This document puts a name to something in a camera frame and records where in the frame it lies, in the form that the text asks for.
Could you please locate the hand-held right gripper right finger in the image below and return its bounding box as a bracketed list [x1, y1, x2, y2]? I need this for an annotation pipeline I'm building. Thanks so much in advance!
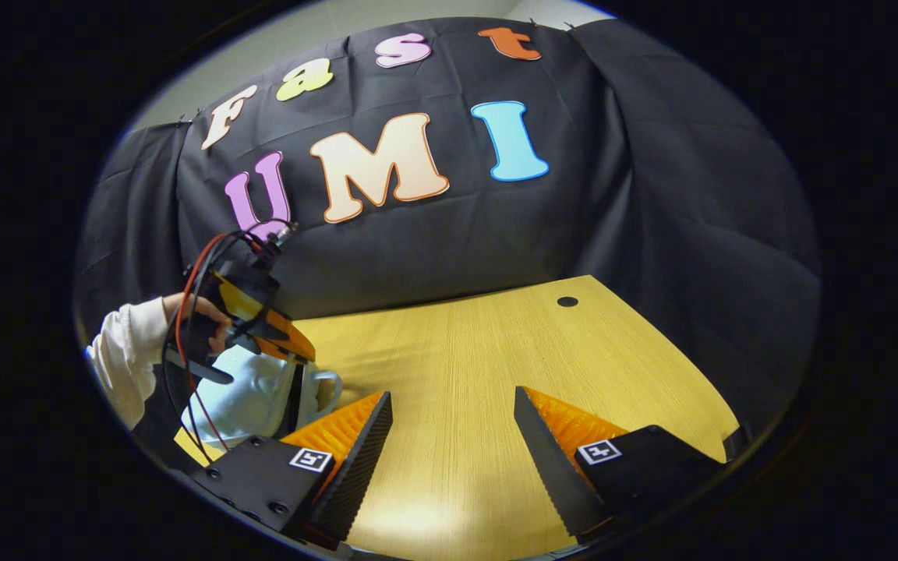
[513, 386, 730, 545]

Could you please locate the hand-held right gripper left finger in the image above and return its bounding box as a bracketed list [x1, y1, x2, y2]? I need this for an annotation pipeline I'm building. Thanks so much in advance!
[188, 391, 394, 550]

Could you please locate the black backdrop cloth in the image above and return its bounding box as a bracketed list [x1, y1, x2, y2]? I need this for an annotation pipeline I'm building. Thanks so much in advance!
[73, 16, 822, 460]

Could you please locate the red cable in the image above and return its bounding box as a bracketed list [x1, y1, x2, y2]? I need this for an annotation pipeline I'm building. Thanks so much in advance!
[174, 231, 263, 453]

